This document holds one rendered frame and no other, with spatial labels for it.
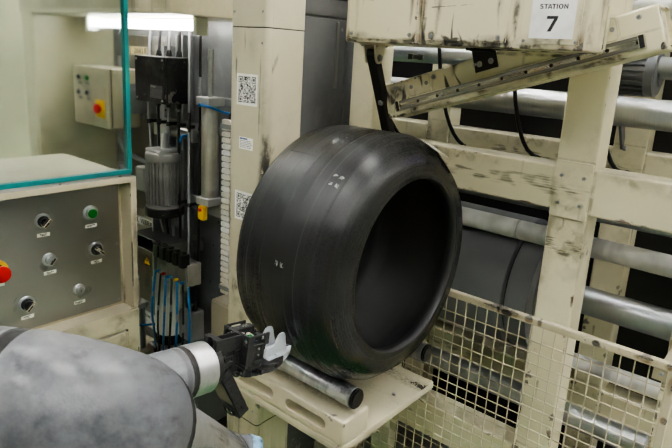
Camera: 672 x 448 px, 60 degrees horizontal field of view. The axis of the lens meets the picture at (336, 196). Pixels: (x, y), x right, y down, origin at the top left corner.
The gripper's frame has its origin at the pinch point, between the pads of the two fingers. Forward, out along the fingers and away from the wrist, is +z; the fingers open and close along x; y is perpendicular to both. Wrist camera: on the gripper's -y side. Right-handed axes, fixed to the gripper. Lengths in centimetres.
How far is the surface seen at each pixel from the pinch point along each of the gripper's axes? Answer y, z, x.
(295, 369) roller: -9.3, 10.9, 5.8
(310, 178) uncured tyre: 35.5, 1.5, 0.5
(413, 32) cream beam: 70, 35, 4
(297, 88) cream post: 53, 21, 26
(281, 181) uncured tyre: 33.7, 0.2, 7.0
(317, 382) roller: -9.5, 10.8, -1.0
